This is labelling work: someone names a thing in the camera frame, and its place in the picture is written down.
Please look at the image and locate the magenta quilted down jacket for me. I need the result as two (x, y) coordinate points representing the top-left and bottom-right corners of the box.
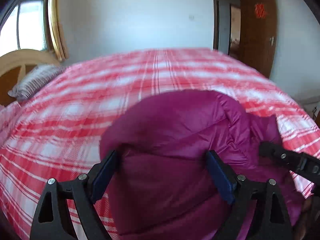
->
(100, 90), (305, 239)

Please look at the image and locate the red white plaid bedsheet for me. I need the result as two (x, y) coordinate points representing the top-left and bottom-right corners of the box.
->
(1, 48), (319, 239)

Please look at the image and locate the pink floral folded quilt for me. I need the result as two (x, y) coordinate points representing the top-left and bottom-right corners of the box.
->
(0, 101), (21, 145)

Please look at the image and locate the striped grey pillow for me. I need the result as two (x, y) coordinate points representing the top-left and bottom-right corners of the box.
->
(8, 64), (67, 102)

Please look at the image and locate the brown wooden door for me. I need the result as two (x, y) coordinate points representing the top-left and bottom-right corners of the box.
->
(239, 0), (277, 78)

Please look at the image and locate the beige wooden headboard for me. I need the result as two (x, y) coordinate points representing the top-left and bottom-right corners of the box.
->
(1, 49), (60, 107)

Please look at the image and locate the red double happiness sticker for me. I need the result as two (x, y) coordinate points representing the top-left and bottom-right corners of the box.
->
(254, 3), (267, 19)

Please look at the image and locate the yellow curtain right side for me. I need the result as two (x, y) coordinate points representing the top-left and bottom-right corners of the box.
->
(48, 0), (69, 62)

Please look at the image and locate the silver door handle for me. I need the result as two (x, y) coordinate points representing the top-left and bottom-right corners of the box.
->
(270, 36), (274, 46)

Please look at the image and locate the window with metal frame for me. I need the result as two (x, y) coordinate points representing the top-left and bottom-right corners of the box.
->
(1, 0), (50, 56)

